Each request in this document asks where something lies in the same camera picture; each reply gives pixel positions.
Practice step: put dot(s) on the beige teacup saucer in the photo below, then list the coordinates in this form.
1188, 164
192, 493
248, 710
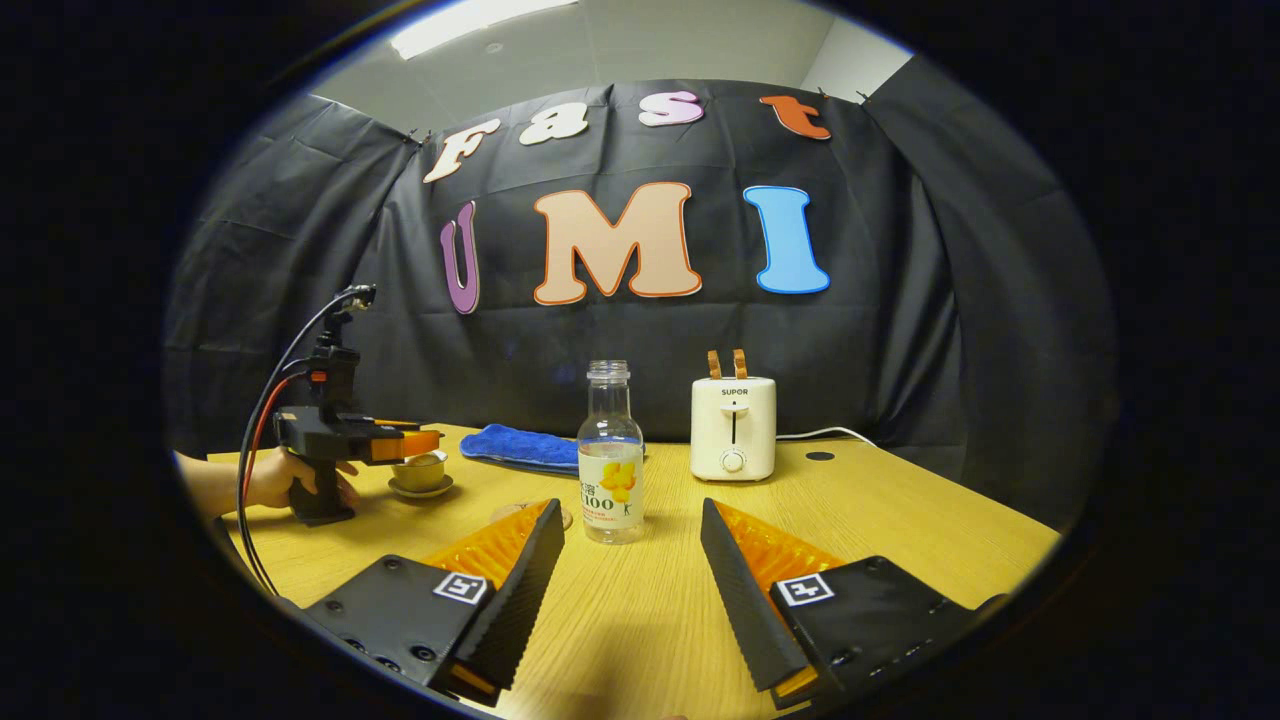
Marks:
420, 493

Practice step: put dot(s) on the black backdrop cloth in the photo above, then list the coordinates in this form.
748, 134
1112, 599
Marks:
350, 250

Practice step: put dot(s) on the round cork coaster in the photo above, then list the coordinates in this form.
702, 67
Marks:
508, 511

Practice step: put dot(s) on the blue folded towel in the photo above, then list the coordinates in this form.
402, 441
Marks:
520, 447

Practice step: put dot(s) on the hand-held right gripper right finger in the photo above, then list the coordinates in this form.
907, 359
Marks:
745, 600

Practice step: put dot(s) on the clear plastic water bottle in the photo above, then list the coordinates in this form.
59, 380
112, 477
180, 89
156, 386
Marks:
611, 480

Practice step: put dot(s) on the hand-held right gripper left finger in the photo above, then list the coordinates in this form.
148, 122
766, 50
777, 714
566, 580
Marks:
520, 590

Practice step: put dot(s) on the cream white toaster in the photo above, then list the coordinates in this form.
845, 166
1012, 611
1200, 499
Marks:
733, 430

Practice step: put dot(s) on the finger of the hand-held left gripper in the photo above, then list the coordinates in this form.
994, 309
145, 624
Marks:
400, 447
400, 424

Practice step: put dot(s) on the beige ceramic teacup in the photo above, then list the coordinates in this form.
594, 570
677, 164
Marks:
418, 478

